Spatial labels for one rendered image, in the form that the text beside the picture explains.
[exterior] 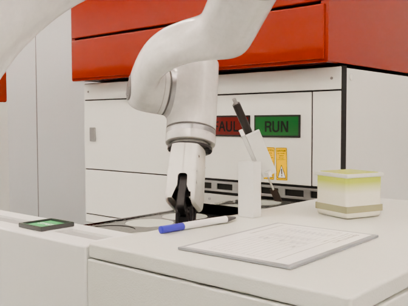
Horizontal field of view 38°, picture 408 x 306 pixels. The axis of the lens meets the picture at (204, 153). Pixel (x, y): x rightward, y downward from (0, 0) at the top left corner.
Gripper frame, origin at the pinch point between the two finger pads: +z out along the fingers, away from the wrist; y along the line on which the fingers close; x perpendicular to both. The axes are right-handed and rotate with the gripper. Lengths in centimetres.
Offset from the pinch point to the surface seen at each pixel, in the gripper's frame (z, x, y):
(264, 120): -30.7, 10.7, -28.5
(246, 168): -9.9, 10.3, 7.4
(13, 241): 3.3, -21.0, 16.1
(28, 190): -83, -187, -328
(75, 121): -122, -135, -280
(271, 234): 1.8, 14.5, 18.9
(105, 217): -15, -35, -65
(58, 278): 8.3, -12.1, 20.2
